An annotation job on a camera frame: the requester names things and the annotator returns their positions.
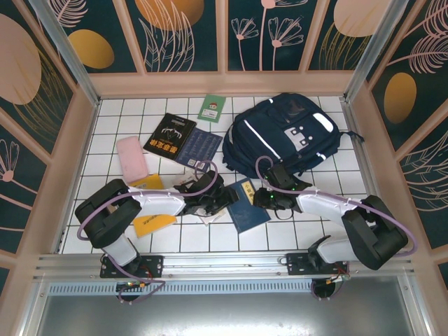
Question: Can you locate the dark blue book yellow title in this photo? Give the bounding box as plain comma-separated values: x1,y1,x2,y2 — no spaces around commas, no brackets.
226,177,272,235

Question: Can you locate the navy blue backpack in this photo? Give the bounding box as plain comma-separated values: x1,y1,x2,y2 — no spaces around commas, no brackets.
222,92,365,179

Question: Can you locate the blue book with white text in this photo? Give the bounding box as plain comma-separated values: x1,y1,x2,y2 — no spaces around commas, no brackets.
174,127,224,169

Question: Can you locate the black book with antler print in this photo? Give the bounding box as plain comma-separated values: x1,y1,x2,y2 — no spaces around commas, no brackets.
142,113,197,162

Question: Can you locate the pink pencil case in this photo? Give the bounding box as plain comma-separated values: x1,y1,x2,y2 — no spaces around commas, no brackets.
115,136,148,185

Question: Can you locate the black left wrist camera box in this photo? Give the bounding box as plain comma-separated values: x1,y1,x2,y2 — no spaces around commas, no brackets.
194,170,225,193

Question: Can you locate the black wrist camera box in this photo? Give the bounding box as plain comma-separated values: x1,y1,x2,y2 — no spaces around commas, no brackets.
194,170,225,193
267,164,295,192

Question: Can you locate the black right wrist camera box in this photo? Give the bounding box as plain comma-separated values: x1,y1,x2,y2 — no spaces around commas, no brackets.
267,164,295,192

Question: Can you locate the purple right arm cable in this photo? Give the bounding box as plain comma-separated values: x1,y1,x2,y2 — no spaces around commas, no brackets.
256,156,420,302

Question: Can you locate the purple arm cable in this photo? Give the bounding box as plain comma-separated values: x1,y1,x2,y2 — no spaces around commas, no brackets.
77,160,218,304
256,156,420,302

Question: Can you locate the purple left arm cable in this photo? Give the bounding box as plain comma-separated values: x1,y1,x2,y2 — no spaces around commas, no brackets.
77,160,218,304

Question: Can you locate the aluminium mounting rail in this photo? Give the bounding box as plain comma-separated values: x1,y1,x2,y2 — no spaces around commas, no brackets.
33,248,416,281

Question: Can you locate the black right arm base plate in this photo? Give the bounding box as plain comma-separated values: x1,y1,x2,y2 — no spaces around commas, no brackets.
286,252,351,277

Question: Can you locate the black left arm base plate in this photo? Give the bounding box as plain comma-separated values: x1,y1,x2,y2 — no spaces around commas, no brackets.
100,255,165,279

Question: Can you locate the grey slotted cable duct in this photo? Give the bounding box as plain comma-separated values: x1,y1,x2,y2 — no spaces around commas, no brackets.
46,281,403,297

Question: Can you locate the aluminium side rail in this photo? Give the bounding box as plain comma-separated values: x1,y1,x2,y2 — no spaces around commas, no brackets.
339,99,393,249

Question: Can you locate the aluminium corner post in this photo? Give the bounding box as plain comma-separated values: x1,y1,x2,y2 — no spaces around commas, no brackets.
29,0,102,108
342,0,417,104

